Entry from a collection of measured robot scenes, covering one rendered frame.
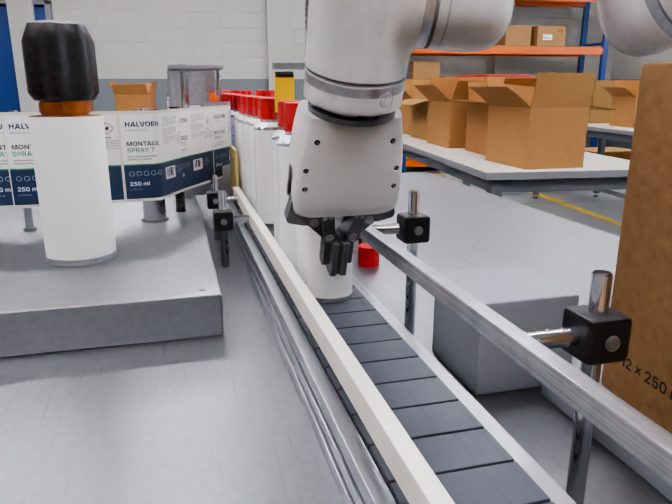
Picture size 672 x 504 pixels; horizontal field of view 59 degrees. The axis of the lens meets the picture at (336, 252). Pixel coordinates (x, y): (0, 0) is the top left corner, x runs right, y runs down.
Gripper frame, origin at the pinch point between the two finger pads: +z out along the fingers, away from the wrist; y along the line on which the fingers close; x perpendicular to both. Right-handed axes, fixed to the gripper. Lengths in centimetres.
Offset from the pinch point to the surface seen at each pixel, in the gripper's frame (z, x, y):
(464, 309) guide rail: -8.5, 19.5, -3.4
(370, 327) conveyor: 4.2, 6.9, -2.1
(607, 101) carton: 138, -391, -362
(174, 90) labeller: 12, -77, 14
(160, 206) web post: 20, -44, 18
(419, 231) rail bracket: -0.5, -1.9, -9.6
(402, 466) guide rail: -7.3, 29.7, 4.5
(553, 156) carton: 64, -144, -133
